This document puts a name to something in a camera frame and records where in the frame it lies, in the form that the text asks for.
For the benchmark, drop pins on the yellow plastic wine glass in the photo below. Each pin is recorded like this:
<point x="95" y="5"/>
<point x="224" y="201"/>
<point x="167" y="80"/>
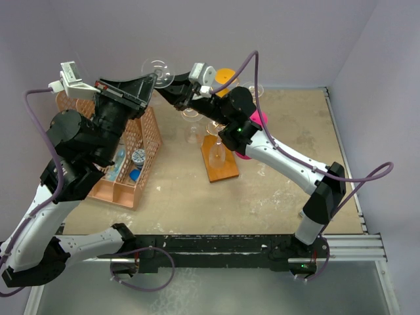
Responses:
<point x="223" y="76"/>

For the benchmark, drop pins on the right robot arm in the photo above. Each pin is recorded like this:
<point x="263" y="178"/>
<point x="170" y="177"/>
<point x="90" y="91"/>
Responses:
<point x="320" y="181"/>

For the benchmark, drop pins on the blue cap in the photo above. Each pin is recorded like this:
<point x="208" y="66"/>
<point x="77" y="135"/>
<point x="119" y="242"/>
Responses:
<point x="134" y="174"/>

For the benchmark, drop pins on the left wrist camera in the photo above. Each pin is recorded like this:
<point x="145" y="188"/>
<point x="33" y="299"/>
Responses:
<point x="72" y="84"/>

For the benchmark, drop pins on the clear champagne flute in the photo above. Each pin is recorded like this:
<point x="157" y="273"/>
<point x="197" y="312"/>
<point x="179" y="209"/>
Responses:
<point x="217" y="154"/>

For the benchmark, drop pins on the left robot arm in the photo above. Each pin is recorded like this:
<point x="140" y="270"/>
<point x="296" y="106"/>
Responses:
<point x="81" y="149"/>

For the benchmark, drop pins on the orange plastic file organizer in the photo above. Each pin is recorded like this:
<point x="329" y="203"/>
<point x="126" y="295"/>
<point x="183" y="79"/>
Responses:
<point x="125" y="181"/>

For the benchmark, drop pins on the blue toothbrush package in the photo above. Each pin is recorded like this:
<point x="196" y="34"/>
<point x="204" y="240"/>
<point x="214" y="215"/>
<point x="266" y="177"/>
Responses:
<point x="114" y="170"/>

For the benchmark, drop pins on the round white blue tin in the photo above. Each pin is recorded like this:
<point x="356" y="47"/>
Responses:
<point x="139" y="157"/>

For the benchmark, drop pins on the small clear glass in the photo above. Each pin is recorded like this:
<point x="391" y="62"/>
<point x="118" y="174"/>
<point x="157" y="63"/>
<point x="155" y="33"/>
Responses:
<point x="213" y="128"/>

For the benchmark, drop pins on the black table front rail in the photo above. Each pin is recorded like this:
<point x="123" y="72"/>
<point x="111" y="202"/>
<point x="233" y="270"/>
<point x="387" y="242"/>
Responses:
<point x="147" y="253"/>

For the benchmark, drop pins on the clear wine glass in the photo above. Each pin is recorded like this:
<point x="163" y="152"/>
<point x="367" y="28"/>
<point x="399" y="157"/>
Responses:
<point x="256" y="91"/>
<point x="194" y="133"/>

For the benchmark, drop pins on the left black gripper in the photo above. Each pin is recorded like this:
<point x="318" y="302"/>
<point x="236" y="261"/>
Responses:
<point x="132" y="94"/>

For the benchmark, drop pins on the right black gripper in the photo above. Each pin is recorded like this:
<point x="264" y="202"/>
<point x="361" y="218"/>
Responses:
<point x="180" y="91"/>

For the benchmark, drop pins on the gold wire wine glass rack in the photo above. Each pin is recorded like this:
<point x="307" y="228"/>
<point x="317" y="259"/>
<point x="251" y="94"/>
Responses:
<point x="229" y="130"/>

